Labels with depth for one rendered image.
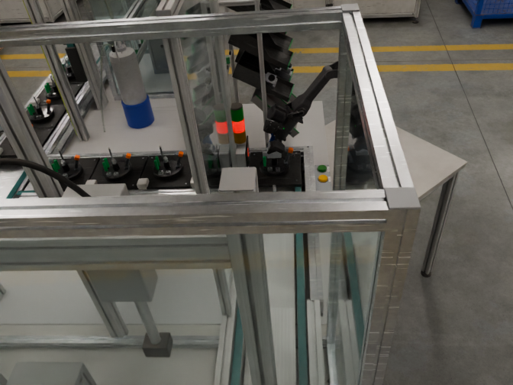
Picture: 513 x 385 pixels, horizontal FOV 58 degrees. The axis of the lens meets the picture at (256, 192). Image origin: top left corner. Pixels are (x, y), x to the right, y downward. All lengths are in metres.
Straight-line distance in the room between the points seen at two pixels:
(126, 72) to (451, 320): 2.21
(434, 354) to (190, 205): 2.34
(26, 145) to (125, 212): 0.74
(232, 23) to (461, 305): 2.35
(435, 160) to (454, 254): 0.92
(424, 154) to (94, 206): 2.08
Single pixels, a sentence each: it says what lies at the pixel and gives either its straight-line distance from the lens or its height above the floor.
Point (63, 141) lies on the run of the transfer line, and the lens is 2.78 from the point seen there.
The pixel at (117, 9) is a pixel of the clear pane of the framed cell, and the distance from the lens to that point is 2.86.
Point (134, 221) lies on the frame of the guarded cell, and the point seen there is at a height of 1.98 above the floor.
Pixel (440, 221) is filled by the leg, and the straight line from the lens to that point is 2.67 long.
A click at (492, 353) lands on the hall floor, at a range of 2.82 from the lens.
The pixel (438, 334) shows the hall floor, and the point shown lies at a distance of 2.80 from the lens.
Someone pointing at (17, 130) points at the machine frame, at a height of 1.76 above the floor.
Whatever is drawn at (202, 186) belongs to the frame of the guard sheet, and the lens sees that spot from 1.20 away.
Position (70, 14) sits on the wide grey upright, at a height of 1.45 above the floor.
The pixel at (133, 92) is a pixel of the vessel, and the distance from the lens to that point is 2.67.
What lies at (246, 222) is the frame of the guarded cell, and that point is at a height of 1.97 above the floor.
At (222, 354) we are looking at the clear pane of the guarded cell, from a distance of 0.71.
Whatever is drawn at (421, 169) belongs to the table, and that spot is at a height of 0.86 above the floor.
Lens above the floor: 2.31
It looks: 42 degrees down
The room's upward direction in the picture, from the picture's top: 6 degrees counter-clockwise
